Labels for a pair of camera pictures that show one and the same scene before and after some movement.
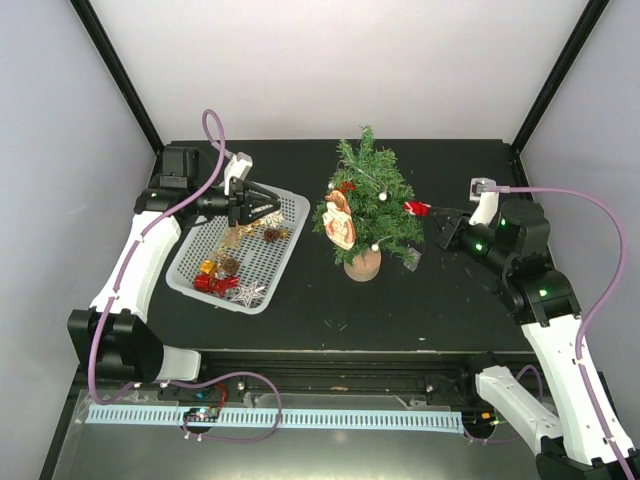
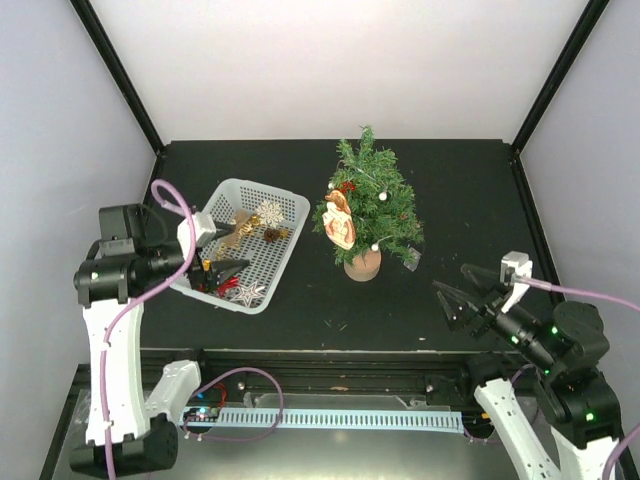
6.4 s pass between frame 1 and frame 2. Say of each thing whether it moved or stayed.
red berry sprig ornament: stayed
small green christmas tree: stayed
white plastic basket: stayed
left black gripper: moved
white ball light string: stayed
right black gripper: moved
